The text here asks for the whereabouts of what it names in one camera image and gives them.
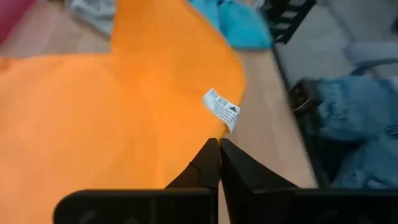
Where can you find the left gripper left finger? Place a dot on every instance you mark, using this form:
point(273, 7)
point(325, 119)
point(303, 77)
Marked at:
point(140, 208)

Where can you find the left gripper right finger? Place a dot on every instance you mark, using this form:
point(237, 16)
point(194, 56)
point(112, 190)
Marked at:
point(311, 208)

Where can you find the orange microfiber towel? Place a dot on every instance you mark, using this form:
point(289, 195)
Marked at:
point(93, 109)

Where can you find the blue microfiber towel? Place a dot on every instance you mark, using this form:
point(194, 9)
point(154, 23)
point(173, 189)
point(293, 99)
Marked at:
point(242, 25)

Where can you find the grey microfiber towel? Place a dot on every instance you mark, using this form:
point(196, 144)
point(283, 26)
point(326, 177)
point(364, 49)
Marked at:
point(93, 12)

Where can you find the person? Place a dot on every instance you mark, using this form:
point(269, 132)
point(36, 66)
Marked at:
point(357, 109)

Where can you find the red plastic bin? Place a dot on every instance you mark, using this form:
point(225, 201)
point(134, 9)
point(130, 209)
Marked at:
point(12, 15)

